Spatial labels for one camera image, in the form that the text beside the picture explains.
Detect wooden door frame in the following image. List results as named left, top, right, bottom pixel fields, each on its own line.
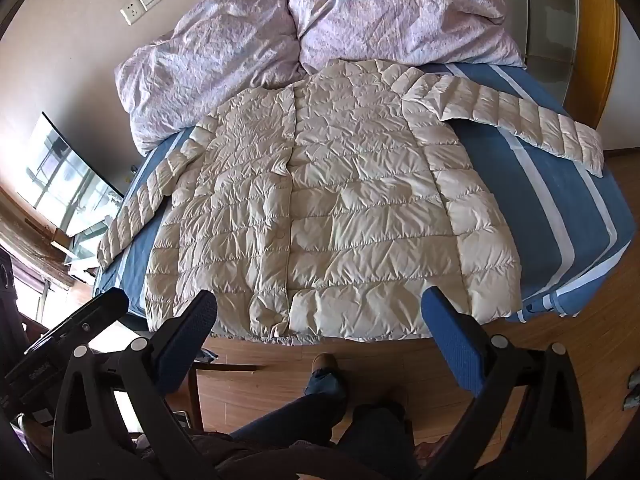
left=565, top=0, right=621, bottom=128

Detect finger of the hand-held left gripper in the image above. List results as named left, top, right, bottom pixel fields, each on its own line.
left=42, top=289, right=131, bottom=343

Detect person's legs in jeans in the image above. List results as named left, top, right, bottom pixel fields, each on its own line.
left=230, top=367, right=418, bottom=480

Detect frosted glass door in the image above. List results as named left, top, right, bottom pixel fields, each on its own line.
left=467, top=0, right=581, bottom=106

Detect blue striped bed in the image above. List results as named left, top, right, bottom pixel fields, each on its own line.
left=92, top=62, right=638, bottom=333

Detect wooden chair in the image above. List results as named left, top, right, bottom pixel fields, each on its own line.
left=185, top=345, right=263, bottom=433

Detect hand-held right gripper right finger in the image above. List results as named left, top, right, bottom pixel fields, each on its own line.
left=421, top=286, right=586, bottom=480

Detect brown shoe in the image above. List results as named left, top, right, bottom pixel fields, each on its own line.
left=310, top=353, right=342, bottom=377

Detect purple patterned pillow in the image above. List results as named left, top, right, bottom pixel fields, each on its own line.
left=280, top=0, right=526, bottom=75
left=115, top=0, right=302, bottom=156

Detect beige quilted puffer jacket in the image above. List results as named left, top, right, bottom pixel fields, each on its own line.
left=96, top=58, right=607, bottom=346

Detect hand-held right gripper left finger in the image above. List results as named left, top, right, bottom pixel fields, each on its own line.
left=52, top=290, right=218, bottom=480

